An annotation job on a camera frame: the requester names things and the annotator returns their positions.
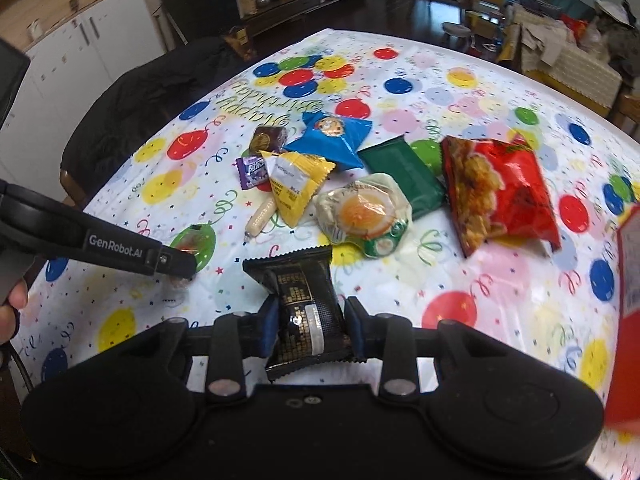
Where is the black gold snack packet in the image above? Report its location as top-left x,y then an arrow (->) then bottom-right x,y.
242,244 -> 362,382

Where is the balloon print tablecloth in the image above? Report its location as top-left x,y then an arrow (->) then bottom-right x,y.
10,27 -> 640,480

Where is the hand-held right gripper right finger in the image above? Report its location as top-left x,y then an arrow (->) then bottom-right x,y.
345,297 -> 483,403

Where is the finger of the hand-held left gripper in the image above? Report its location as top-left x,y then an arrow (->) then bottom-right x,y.
152,245 -> 197,281

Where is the dark green snack packet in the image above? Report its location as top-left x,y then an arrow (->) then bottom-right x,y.
357,135 -> 448,220

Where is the brown paper bag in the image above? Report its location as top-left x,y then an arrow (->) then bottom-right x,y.
222,27 -> 254,61

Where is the person's left hand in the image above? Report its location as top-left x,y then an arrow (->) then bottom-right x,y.
0,276 -> 29,347

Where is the red chips bag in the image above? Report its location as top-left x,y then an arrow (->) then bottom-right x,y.
439,134 -> 562,259

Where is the clear egg print packet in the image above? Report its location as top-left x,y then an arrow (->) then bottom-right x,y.
313,173 -> 414,260

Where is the round white stool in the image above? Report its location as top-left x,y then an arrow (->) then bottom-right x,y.
442,22 -> 474,52

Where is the wooden chair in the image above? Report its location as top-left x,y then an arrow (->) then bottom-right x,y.
59,167 -> 87,207

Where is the sofa with cream cover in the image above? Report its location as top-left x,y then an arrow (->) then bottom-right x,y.
509,4 -> 624,117

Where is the blue cookie packet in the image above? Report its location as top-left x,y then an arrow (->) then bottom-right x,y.
285,110 -> 374,171

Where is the dark brown round packet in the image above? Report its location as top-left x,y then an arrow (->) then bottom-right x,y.
248,124 -> 290,157

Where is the black cable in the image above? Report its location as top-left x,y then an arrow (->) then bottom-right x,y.
0,344 -> 36,397

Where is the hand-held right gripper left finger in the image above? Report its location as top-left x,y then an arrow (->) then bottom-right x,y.
142,296 -> 280,403

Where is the white cabinet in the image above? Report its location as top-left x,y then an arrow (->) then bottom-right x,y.
0,0 -> 167,187

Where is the yellow wooden armchair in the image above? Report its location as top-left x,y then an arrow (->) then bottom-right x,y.
464,0 -> 507,37

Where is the dark low media console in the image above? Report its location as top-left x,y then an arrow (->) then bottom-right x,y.
240,0 -> 372,37

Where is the small purple candy packet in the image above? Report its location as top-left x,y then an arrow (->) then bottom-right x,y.
235,154 -> 274,191

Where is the black jacket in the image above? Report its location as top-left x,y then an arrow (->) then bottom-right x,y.
64,35 -> 247,197

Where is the red cardboard box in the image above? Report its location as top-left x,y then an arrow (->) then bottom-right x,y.
604,204 -> 640,434

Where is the pale sausage stick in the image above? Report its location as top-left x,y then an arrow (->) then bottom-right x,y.
244,195 -> 278,241

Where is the yellow triangular snack packet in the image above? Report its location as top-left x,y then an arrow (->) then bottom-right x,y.
259,150 -> 336,229

